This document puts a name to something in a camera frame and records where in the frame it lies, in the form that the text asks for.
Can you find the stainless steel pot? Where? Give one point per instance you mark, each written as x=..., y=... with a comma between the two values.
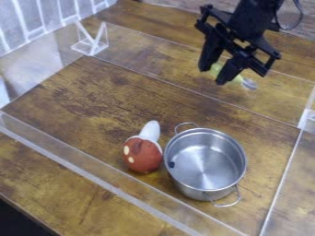
x=206, y=163

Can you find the clear acrylic barrier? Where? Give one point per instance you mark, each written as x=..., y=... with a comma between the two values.
x=162, y=205
x=291, y=215

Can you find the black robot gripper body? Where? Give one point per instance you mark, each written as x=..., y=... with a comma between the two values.
x=236, y=33

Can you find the green handled metal spoon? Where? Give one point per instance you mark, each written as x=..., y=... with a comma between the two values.
x=239, y=80

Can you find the brown plush mushroom toy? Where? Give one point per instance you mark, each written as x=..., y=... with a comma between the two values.
x=141, y=151

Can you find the clear acrylic front barrier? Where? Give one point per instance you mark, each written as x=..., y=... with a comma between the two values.
x=162, y=205

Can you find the clear acrylic right barrier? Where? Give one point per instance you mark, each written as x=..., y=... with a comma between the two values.
x=291, y=215

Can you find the clear acrylic corner bracket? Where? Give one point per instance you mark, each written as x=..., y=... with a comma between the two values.
x=91, y=45

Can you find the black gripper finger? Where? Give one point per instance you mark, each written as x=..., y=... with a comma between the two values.
x=231, y=70
x=211, y=51

